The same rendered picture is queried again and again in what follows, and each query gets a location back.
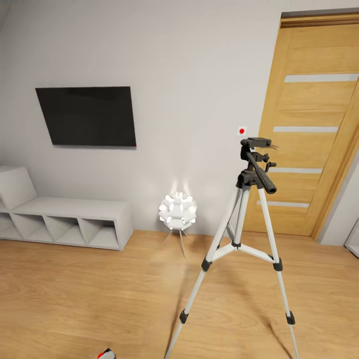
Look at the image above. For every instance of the door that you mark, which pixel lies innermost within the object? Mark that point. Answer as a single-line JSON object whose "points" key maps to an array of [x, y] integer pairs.
{"points": [[311, 114]]}

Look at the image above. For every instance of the camera tripod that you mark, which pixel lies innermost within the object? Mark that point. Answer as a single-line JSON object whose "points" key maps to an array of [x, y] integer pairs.
{"points": [[253, 175]]}

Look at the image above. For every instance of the wall mounted tv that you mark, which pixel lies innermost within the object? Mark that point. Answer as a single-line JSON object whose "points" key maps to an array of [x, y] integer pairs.
{"points": [[94, 116]]}

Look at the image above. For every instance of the electric switch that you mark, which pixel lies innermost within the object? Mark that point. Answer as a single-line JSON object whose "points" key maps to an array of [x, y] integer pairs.
{"points": [[241, 131]]}

